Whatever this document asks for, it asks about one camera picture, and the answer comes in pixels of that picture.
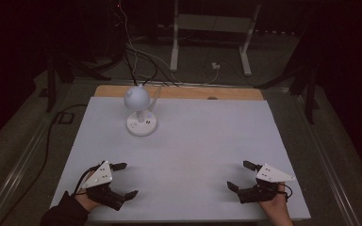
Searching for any black tripod stand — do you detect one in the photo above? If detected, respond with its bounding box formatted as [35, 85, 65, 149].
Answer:
[254, 34, 321, 125]
[41, 46, 123, 113]

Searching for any black floor cable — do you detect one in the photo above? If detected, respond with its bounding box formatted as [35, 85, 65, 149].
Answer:
[0, 104, 89, 226]

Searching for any white desk lamp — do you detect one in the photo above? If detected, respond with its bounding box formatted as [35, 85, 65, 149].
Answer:
[123, 84, 158, 137]

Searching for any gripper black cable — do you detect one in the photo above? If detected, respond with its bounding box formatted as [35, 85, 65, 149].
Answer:
[72, 164, 103, 197]
[277, 183, 294, 202]

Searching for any white table mat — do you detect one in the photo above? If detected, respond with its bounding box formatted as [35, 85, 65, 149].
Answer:
[49, 95, 312, 223]

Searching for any black cable bundle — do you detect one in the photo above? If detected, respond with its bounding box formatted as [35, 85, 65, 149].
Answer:
[123, 43, 180, 88]

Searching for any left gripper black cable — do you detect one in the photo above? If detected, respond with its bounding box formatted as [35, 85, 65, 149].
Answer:
[72, 164, 103, 197]

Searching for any white metal stand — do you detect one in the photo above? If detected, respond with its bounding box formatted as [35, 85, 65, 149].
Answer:
[169, 0, 262, 77]

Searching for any white thin cable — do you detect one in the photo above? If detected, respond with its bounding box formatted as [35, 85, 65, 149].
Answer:
[117, 0, 221, 87]

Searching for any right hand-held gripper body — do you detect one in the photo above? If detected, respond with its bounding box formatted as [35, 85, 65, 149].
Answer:
[237, 163, 297, 204]

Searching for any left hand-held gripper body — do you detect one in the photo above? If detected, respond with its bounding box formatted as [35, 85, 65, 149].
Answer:
[81, 160, 127, 212]

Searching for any person's left hand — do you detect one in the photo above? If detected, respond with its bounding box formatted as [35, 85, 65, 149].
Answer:
[74, 169, 102, 213]

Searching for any white lamp cable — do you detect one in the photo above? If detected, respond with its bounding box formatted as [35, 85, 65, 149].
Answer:
[147, 85, 164, 113]

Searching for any person's right hand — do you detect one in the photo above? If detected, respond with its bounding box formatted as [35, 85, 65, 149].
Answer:
[258, 182, 292, 221]

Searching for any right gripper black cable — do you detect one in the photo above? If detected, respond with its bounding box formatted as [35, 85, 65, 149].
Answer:
[277, 183, 294, 202]

